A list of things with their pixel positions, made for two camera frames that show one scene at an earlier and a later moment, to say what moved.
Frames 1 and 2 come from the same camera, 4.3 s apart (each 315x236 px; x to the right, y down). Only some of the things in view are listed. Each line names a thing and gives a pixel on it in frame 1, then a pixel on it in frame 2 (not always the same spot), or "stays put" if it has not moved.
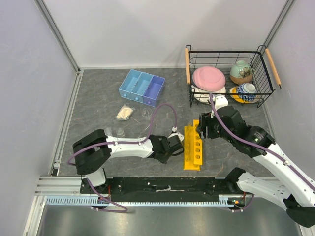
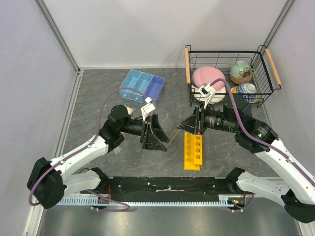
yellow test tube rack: [192, 147] stays put
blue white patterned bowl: [246, 88] stays put
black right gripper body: [213, 130] -> [200, 126]
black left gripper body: [165, 159] -> [145, 130]
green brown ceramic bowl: [240, 73] stays put
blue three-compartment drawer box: [142, 87] stays put
